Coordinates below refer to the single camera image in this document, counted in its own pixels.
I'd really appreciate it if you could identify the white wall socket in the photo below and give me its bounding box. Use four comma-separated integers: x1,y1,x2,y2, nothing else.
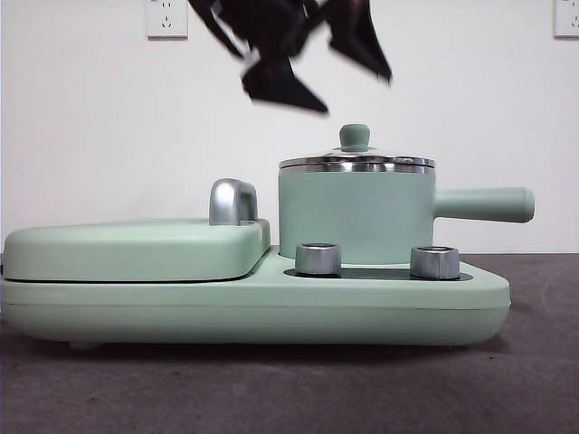
146,0,189,40
554,0,579,40

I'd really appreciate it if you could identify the mint green pot with handle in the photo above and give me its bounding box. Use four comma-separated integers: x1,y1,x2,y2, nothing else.
276,165,536,268

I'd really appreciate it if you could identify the mint green griddle cover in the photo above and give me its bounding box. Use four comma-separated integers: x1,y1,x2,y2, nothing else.
3,217,272,282

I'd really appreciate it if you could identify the glass lid with green knob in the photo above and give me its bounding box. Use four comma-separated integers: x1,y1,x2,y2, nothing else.
277,124,436,175

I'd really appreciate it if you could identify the mint green cooker base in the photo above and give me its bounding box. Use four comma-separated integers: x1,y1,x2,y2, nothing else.
0,252,512,352

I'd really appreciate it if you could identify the black control panel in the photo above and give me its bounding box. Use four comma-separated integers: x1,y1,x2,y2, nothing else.
284,266,474,281

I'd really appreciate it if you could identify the silver control knob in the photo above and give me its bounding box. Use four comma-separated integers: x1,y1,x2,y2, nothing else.
295,242,344,277
410,246,461,279

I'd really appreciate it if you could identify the silver griddle cover handle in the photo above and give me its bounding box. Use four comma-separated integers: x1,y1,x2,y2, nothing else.
208,178,260,226

